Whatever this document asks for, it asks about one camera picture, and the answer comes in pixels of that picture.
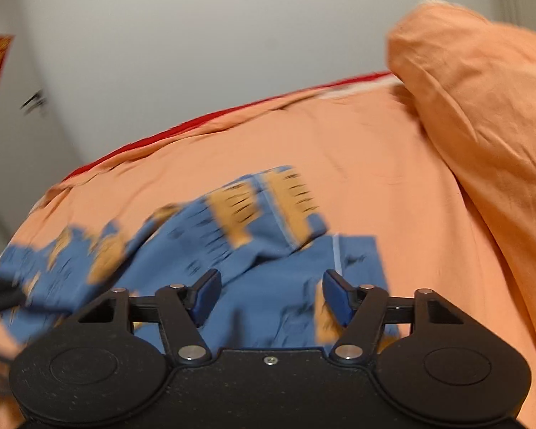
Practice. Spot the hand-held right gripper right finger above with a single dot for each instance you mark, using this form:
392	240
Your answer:
339	297

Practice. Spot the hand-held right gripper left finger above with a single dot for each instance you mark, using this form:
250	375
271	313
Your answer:
204	297

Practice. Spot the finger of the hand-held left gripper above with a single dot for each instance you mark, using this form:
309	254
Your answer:
0	292

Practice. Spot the red bed sheet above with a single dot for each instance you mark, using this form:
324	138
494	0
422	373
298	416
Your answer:
161	136

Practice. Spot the orange pillow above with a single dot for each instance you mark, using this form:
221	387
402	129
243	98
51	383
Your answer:
473	98

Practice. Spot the blue patterned pants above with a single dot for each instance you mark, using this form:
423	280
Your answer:
259	277

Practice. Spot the orange duvet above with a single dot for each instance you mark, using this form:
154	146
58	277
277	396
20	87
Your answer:
362	165

